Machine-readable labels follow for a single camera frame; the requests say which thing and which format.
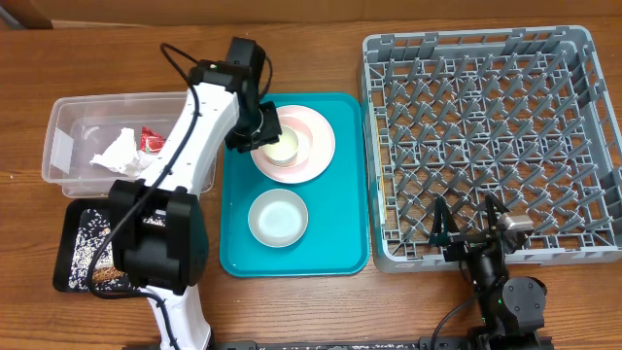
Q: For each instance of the clear plastic bin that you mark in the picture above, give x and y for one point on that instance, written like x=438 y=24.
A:
x=83 y=126

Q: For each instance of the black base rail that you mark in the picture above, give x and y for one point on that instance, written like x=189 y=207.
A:
x=423 y=343

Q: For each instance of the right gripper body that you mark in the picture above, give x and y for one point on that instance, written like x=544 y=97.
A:
x=465 y=244

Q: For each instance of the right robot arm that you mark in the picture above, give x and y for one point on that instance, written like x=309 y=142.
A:
x=511 y=307

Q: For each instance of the cream cup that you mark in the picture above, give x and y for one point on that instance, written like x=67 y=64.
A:
x=284 y=152

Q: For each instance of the teal plastic tray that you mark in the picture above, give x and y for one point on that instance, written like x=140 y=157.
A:
x=336 y=240

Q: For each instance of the white napkin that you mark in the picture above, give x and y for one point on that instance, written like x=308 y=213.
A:
x=123 y=156

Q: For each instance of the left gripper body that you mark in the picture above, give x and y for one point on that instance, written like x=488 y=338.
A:
x=256 y=126

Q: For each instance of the pink plate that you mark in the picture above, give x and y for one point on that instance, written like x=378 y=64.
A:
x=315 y=150

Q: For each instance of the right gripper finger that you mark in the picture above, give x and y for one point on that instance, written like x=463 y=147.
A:
x=443 y=224
x=494 y=207

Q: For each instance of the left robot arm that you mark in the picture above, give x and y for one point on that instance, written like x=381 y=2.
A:
x=158 y=235

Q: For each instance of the grey bowl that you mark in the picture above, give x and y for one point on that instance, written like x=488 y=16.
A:
x=278 y=218

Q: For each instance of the red snack wrapper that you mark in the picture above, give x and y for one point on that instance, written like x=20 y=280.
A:
x=151 y=142

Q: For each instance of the rice and food scraps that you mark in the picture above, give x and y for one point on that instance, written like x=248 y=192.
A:
x=94 y=227

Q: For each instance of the black plastic tray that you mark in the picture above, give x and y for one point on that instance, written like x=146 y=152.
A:
x=68 y=236

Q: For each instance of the grey dish rack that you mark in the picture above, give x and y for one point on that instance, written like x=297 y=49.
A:
x=520 y=113

